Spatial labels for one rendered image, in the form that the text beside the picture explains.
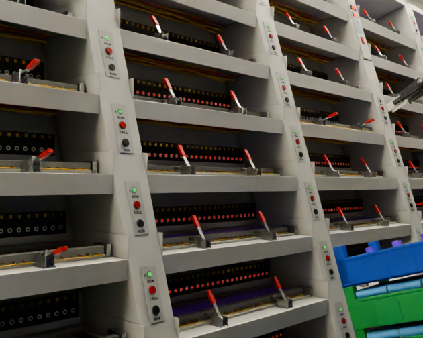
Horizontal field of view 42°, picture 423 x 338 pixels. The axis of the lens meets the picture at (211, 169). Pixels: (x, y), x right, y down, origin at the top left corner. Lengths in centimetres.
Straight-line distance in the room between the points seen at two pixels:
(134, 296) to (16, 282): 26
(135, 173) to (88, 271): 26
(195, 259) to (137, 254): 18
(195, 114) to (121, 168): 33
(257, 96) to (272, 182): 35
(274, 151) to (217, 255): 53
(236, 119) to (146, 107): 34
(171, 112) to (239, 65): 38
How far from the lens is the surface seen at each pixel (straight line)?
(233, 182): 150
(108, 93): 130
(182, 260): 130
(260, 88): 185
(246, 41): 192
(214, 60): 164
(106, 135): 125
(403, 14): 323
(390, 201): 236
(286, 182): 169
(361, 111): 243
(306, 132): 188
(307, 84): 201
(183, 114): 145
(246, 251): 147
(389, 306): 109
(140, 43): 146
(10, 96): 118
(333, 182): 191
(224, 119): 156
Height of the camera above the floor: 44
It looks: 13 degrees up
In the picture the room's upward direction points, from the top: 12 degrees counter-clockwise
